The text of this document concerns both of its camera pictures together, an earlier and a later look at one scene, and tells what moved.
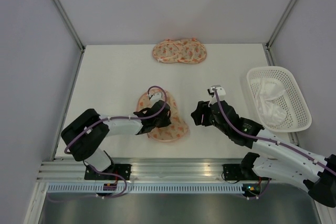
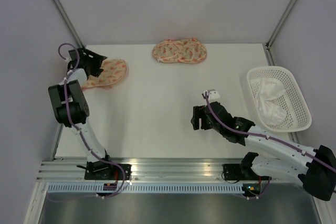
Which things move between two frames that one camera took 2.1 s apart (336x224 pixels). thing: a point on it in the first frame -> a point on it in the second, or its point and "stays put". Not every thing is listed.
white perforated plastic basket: (280, 103) stays put
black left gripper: (166, 123) -> (97, 59)
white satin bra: (272, 112) stays put
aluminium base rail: (70, 169) stays put
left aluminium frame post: (66, 18) stays put
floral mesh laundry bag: (177, 130) -> (113, 71)
